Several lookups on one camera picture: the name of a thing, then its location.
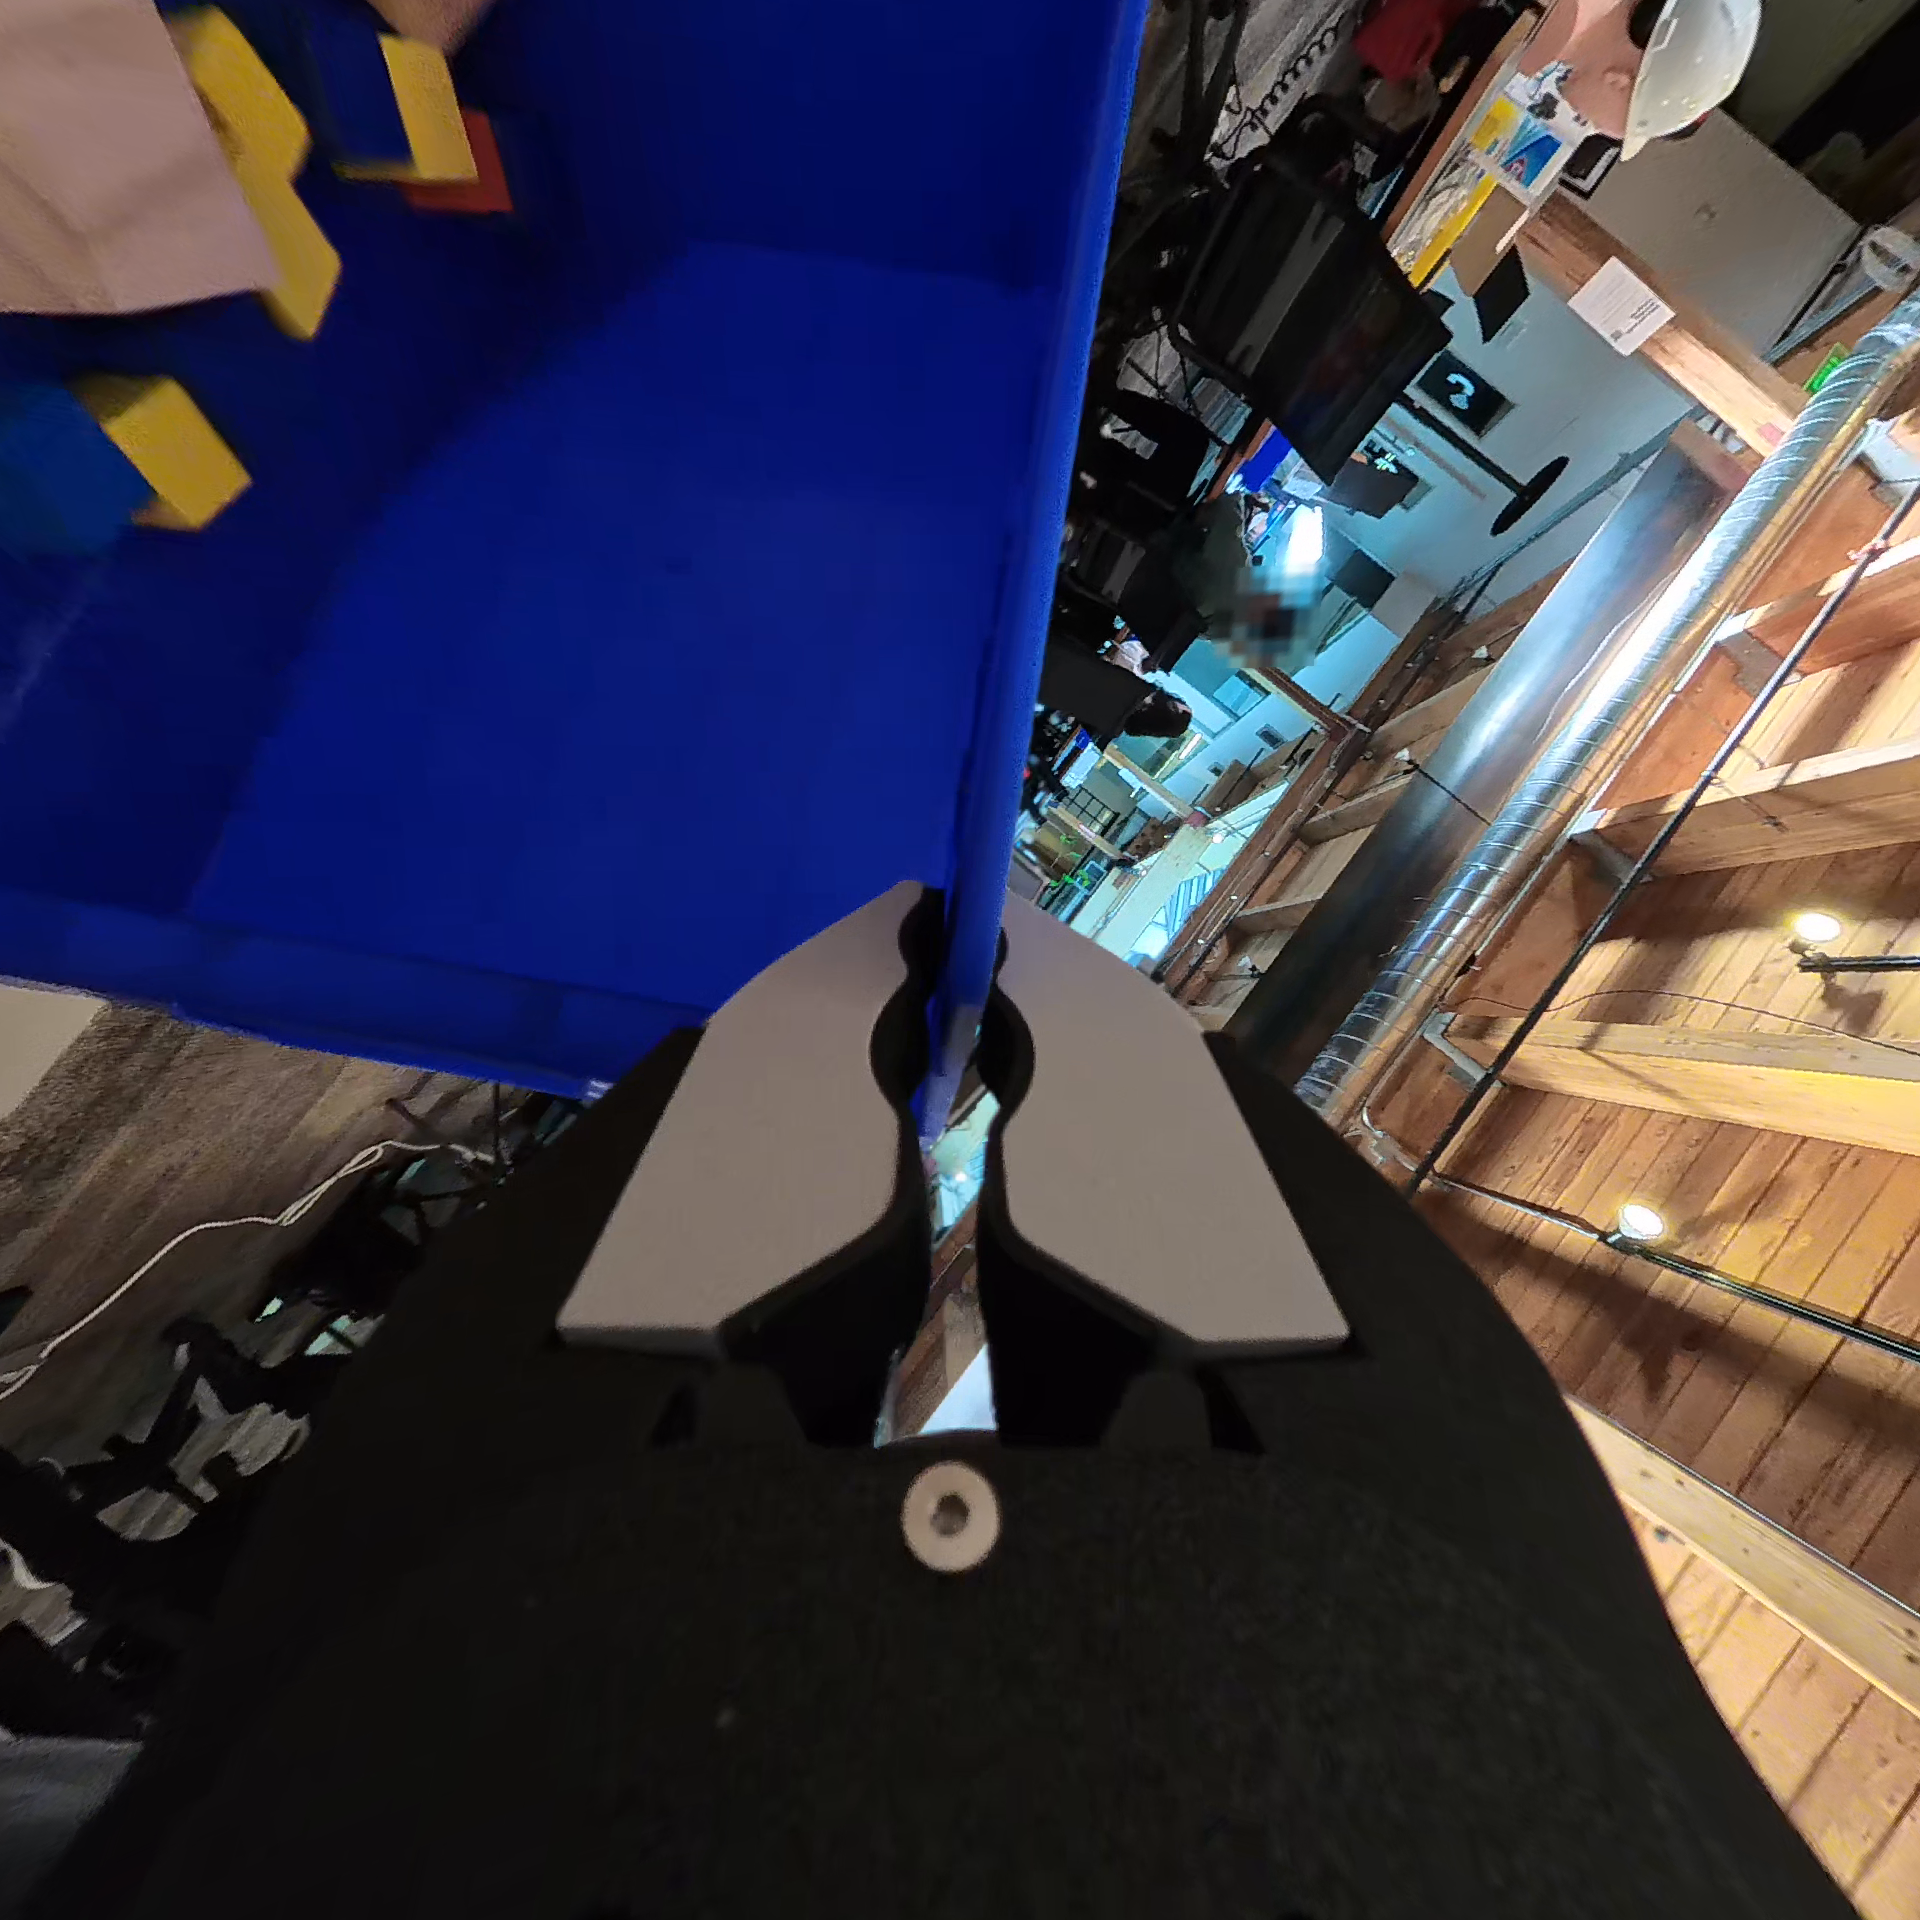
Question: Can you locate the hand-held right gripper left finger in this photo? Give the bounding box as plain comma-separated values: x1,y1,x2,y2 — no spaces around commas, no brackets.
558,883,939,1448

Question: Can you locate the blue plastic bin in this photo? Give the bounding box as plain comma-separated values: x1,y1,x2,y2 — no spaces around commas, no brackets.
0,0,1154,1149

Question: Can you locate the white hard hat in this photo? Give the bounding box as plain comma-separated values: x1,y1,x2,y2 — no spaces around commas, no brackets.
1616,0,1765,163

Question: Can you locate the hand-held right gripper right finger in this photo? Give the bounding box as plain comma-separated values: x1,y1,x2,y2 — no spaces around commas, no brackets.
974,899,1352,1448

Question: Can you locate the white cable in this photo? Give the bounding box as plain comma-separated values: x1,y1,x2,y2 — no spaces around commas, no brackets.
0,1136,501,1403

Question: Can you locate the pile of wooden coloured cubes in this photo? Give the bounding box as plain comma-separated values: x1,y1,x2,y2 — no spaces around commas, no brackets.
0,0,515,559

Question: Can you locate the black monitor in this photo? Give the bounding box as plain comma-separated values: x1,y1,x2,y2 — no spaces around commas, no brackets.
1174,155,1451,486

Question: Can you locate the silver ventilation duct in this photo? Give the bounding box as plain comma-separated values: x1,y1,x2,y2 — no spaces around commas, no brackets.
1294,292,1920,1115

